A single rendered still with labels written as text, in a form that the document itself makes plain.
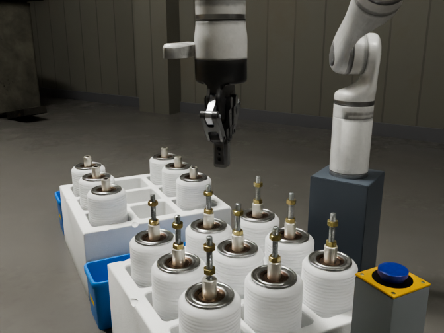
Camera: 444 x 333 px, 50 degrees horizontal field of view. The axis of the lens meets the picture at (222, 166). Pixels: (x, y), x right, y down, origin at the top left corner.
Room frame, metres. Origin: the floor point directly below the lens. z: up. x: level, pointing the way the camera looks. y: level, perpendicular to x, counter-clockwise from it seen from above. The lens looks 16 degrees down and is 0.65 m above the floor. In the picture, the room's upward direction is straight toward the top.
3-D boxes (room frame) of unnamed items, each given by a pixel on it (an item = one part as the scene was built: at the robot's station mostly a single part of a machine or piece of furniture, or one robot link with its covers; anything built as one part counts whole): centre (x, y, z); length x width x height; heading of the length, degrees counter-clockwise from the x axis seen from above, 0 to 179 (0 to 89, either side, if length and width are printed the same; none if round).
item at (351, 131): (1.12, -0.31, 0.39); 0.09 x 0.09 x 0.17; 57
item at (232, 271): (0.81, -0.03, 0.16); 0.10 x 0.10 x 0.18
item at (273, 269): (0.70, -0.09, 0.26); 0.02 x 0.02 x 0.03
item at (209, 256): (0.65, 0.02, 0.31); 0.01 x 0.01 x 0.08
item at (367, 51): (1.12, -0.31, 0.54); 0.09 x 0.09 x 0.17; 0
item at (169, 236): (0.85, 0.13, 0.25); 0.08 x 0.08 x 0.01
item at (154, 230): (0.85, 0.13, 0.26); 0.02 x 0.02 x 0.03
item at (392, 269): (0.59, -0.23, 0.32); 0.04 x 0.04 x 0.02
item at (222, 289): (0.65, 0.02, 0.25); 0.08 x 0.08 x 0.01
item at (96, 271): (1.02, 0.16, 0.06); 0.30 x 0.11 x 0.12; 117
